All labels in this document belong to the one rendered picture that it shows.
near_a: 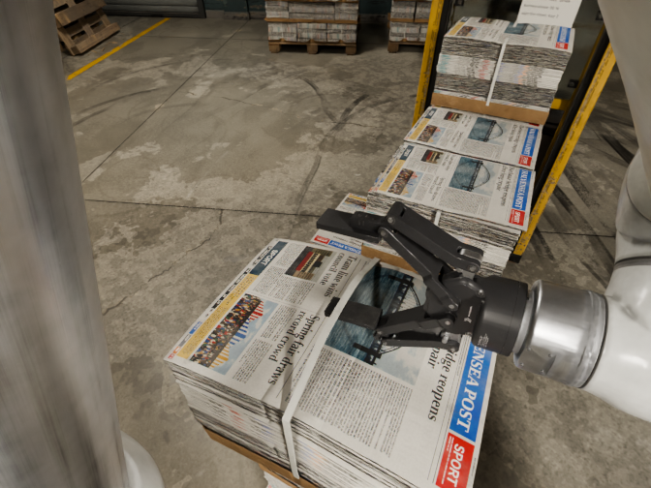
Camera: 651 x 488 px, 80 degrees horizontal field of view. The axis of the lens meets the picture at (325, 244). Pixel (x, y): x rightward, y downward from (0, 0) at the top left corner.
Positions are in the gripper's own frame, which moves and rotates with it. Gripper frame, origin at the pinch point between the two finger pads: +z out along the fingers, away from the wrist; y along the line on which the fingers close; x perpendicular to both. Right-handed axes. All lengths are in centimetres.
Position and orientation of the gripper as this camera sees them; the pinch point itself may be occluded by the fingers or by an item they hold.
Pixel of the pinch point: (334, 266)
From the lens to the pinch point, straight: 45.9
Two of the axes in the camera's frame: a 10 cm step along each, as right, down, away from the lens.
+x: 4.4, -5.9, 6.7
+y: 0.6, 7.7, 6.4
